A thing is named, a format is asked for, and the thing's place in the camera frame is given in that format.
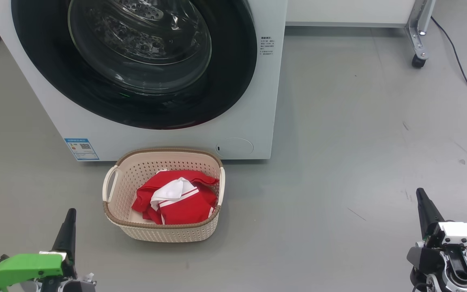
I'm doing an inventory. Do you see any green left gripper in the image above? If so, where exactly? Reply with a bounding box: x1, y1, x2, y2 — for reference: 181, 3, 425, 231
0, 208, 76, 290

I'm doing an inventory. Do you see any red garment with white trim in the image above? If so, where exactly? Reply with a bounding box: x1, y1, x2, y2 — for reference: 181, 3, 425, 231
131, 170, 220, 224

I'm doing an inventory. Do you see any red garment with white collar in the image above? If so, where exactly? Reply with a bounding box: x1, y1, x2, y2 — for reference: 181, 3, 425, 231
150, 177, 218, 225

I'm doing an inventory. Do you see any round glass washing machine door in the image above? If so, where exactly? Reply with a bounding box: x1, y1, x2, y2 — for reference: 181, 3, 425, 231
11, 0, 257, 130

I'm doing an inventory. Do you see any cream perforated laundry basket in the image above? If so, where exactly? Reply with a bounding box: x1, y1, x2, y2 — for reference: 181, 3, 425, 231
102, 147, 226, 243

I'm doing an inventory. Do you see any white front-load washing machine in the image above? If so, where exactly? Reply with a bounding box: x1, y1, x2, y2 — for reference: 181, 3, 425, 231
0, 0, 289, 162

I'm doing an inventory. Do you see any blue energy label sticker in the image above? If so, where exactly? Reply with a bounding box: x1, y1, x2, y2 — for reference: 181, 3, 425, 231
64, 138, 100, 161

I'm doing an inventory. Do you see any round white filter cover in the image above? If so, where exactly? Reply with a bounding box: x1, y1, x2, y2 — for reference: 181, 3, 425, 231
216, 137, 254, 157

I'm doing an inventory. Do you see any black floor cable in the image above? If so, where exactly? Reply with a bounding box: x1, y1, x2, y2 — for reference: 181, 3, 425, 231
431, 15, 467, 116

